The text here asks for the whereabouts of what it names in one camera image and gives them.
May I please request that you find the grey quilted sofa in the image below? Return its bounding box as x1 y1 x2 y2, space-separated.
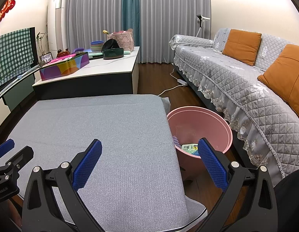
169 28 299 178

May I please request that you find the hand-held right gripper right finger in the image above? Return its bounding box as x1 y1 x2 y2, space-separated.
198 138 276 232

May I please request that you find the green television cabinet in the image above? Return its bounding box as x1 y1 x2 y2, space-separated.
0 64 41 113

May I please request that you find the teal curtain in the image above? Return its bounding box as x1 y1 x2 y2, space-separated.
122 0 141 47

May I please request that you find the white-topped coffee table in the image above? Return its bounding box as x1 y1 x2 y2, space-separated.
32 46 141 101

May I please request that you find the stack of coloured bowls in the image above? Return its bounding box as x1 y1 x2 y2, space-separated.
90 41 104 53

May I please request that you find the grey padded mat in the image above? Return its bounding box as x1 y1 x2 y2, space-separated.
0 94 208 232

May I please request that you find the black round lid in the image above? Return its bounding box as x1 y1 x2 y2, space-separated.
101 38 120 52

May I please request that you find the orange cushion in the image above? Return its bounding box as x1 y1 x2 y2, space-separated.
222 29 262 66
257 44 299 122

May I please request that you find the thin-stemmed plant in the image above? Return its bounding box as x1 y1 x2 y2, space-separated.
36 31 47 56

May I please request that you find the grey curtain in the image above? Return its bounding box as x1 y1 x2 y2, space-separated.
61 0 126 54
138 0 211 64

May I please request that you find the pink plastic bin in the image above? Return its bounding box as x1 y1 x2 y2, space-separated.
167 106 233 182

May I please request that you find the pink lace basket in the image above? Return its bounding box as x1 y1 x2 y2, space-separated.
106 28 135 52

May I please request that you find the mint green mat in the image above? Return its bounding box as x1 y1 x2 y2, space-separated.
88 49 133 59

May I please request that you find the white standing air conditioner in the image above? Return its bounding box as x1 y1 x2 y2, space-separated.
47 0 68 54

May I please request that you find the photo frame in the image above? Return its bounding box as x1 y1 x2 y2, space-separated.
39 52 54 66

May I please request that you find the green and white packet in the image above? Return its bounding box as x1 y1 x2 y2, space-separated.
181 143 200 151

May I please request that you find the dark cloth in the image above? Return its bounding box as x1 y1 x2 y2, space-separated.
274 168 299 232

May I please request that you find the black television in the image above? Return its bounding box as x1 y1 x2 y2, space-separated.
29 27 36 66

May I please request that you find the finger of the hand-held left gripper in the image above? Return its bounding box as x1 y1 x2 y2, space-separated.
0 139 15 160
5 146 34 174

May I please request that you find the colourful rectangular box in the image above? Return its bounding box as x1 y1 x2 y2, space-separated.
39 51 89 82

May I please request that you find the green checked cloth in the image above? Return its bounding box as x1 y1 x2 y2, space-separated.
0 28 34 90

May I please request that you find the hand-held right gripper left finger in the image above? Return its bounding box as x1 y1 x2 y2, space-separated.
21 139 103 232

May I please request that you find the white floor lamp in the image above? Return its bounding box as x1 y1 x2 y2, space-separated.
196 14 211 40

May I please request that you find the long white power cable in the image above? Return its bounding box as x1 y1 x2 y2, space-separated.
157 84 181 96

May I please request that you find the red wall decoration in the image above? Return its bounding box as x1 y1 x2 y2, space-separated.
0 0 16 38

